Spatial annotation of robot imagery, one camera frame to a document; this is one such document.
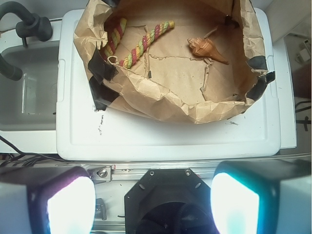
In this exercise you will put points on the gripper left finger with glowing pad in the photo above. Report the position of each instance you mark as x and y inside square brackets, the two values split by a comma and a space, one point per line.
[47, 200]

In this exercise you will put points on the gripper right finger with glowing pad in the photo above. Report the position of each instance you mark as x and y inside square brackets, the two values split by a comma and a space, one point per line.
[262, 197]

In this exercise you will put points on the brown spiral sea shell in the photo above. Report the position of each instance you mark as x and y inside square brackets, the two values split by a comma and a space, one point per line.
[206, 48]

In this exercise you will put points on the white plastic bin lid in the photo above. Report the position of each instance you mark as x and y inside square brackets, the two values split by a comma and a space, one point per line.
[84, 133]

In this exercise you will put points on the grey sink basin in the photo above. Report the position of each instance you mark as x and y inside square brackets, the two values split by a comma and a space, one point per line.
[29, 104]

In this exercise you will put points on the crumpled brown paper bag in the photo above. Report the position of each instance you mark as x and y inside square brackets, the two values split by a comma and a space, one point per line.
[168, 83]

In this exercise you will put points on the black faucet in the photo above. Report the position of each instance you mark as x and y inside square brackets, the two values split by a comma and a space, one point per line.
[31, 24]

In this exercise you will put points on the aluminium extrusion rail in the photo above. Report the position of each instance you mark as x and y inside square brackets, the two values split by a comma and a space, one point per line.
[134, 171]

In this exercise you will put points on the black octagonal mount plate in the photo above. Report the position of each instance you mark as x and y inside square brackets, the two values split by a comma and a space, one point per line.
[169, 201]

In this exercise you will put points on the multicolour twisted rope toy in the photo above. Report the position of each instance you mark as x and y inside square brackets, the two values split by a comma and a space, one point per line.
[149, 38]

